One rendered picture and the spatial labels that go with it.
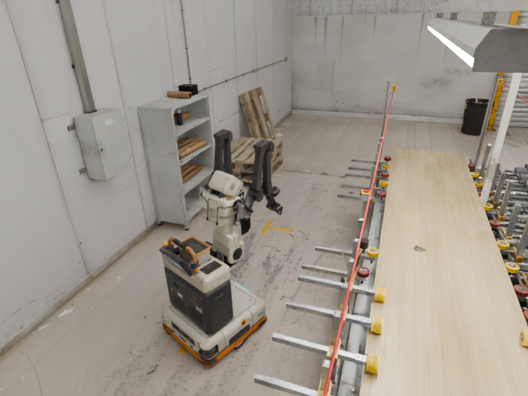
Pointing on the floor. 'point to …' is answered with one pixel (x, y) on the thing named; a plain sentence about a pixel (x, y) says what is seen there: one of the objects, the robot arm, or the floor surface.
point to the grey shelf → (153, 129)
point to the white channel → (513, 74)
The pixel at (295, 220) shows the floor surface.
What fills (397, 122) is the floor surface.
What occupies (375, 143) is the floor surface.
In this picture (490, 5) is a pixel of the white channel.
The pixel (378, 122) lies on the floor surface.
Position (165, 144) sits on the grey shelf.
